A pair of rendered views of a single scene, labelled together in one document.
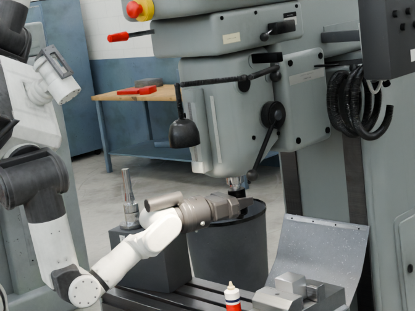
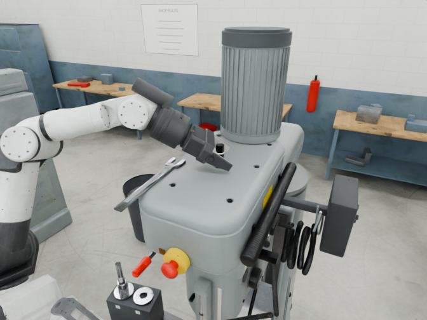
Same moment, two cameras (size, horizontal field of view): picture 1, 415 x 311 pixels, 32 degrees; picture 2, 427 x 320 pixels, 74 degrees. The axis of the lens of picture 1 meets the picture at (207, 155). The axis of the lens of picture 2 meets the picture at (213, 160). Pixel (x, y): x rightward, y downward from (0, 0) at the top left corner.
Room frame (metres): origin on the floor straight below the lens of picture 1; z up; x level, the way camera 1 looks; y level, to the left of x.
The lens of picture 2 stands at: (1.28, 0.19, 2.25)
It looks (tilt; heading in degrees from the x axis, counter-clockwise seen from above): 28 degrees down; 339
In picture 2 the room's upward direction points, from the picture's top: straight up
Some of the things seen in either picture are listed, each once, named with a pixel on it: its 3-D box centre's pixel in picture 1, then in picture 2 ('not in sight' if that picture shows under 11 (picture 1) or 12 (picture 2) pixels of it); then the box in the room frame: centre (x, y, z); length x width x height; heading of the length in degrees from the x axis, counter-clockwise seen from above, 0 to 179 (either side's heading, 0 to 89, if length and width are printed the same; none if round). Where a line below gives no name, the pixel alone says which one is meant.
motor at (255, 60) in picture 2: not in sight; (253, 84); (2.06, -0.25, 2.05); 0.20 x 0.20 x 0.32
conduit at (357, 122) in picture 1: (349, 100); (293, 244); (1.93, -0.39, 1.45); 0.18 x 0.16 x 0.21; 133
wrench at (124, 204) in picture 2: not in sight; (152, 181); (1.86, 0.12, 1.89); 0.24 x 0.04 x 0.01; 134
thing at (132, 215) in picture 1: (132, 213); (122, 286); (2.24, 0.26, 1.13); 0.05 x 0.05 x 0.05
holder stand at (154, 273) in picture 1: (149, 253); (136, 306); (2.21, 0.22, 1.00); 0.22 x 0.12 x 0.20; 53
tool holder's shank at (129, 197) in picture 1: (127, 186); (119, 272); (2.24, 0.26, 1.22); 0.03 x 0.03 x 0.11
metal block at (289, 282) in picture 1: (291, 287); not in sight; (1.77, -0.17, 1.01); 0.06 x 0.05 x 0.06; 41
